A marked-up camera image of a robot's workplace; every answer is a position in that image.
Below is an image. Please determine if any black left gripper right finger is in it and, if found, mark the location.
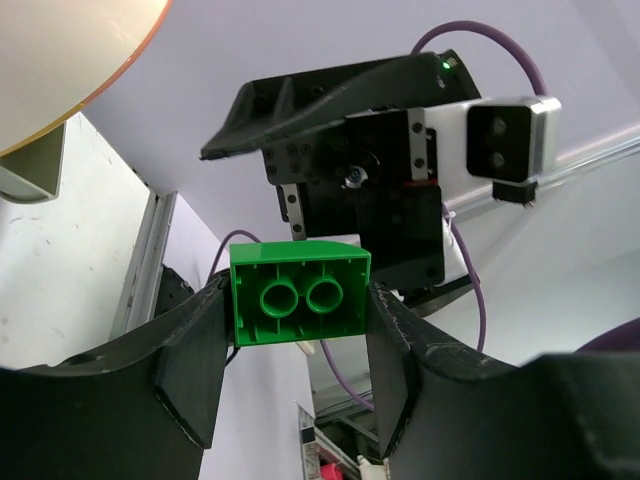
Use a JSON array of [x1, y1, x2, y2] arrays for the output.
[[366, 282, 639, 479]]

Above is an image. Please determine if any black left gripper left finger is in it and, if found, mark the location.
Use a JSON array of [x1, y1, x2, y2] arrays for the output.
[[1, 274, 231, 479]]

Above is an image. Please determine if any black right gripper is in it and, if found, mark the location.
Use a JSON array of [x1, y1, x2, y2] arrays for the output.
[[200, 50, 479, 318]]

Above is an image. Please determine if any green lego brick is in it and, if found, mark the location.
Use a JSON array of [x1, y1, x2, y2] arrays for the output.
[[229, 240, 371, 348]]

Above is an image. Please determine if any olive green bottom drawer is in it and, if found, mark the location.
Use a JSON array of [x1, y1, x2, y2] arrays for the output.
[[1, 123, 66, 204]]

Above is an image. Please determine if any cream cylindrical drawer cabinet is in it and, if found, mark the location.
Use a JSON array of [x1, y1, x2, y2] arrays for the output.
[[1, 0, 171, 154]]

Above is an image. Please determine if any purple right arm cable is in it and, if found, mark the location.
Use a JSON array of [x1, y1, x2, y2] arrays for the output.
[[209, 19, 549, 411]]

